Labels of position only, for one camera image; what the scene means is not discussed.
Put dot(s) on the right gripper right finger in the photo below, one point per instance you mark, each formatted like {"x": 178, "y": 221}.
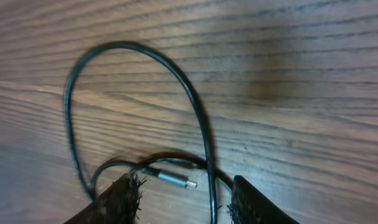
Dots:
{"x": 249, "y": 206}

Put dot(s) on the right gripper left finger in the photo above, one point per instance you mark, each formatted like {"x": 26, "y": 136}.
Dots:
{"x": 118, "y": 204}

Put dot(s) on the black cable silver plugs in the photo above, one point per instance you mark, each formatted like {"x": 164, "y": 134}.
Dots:
{"x": 207, "y": 164}

